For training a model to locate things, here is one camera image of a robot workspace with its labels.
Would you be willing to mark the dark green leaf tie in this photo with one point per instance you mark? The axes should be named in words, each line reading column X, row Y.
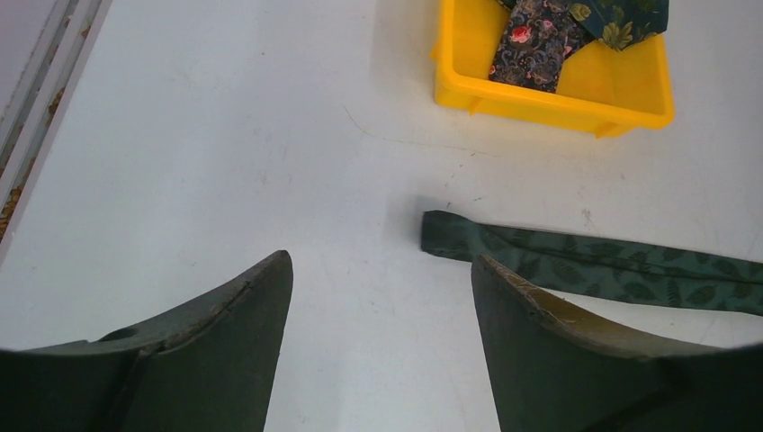
column 609, row 269

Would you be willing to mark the yellow plastic bin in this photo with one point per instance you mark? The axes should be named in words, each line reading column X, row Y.
column 601, row 91

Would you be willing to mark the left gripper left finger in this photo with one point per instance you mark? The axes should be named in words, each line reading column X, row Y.
column 205, row 365

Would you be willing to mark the floral paisley tie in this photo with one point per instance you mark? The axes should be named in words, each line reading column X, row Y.
column 538, row 38

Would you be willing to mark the aluminium frame rail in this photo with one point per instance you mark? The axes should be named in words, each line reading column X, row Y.
column 36, row 107

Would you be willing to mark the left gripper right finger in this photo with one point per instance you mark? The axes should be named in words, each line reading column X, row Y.
column 554, row 366

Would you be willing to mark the dark green floral tie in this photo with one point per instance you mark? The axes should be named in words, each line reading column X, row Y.
column 618, row 24

